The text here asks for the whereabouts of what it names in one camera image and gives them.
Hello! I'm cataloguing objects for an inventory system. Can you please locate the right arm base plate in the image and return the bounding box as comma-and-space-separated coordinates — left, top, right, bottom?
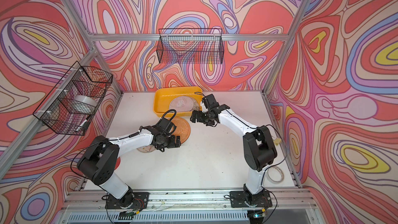
224, 190, 273, 209

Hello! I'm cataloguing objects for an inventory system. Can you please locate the white tape roll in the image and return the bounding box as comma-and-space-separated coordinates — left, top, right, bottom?
266, 166, 285, 184

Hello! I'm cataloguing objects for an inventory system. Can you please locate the left wall wire basket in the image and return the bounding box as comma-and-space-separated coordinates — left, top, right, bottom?
33, 62, 113, 136

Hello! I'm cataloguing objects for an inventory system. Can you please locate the back wall wire basket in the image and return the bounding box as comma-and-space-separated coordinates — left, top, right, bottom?
156, 28, 224, 65

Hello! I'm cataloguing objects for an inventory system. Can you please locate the red plastic cup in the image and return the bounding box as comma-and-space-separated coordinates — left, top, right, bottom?
115, 157, 121, 170

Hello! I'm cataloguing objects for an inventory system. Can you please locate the yellow binder clip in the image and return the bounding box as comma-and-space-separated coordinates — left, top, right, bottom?
273, 138, 282, 146

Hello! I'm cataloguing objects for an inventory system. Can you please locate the marker pen in basket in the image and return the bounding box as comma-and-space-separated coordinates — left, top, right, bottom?
76, 119, 90, 133

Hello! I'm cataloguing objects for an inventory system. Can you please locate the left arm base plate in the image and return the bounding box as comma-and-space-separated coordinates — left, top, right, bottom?
102, 192, 150, 211

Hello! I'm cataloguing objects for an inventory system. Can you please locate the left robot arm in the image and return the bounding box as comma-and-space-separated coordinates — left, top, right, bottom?
77, 110, 181, 208

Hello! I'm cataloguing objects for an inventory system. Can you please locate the wall wire basket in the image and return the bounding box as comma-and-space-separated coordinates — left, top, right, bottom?
33, 62, 113, 136
156, 28, 224, 65

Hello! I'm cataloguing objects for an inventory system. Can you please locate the yellow plastic storage box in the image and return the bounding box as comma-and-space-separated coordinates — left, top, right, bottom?
153, 86, 203, 117

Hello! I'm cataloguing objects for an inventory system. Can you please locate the orange round coaster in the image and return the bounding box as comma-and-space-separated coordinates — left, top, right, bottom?
172, 117, 191, 144

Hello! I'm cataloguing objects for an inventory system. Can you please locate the cream blue doodle coaster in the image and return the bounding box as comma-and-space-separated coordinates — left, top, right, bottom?
137, 145, 156, 153

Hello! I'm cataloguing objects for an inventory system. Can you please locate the green line-art coaster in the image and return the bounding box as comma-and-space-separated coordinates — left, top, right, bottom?
191, 98, 201, 111

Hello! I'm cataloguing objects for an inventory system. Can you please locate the pale pink cloud coaster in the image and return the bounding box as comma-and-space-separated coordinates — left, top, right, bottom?
169, 96, 193, 112

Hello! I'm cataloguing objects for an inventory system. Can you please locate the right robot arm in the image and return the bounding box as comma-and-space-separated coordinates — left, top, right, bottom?
190, 92, 277, 196

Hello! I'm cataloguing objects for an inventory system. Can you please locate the silver tape roll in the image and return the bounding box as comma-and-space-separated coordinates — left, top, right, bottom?
72, 95, 97, 115

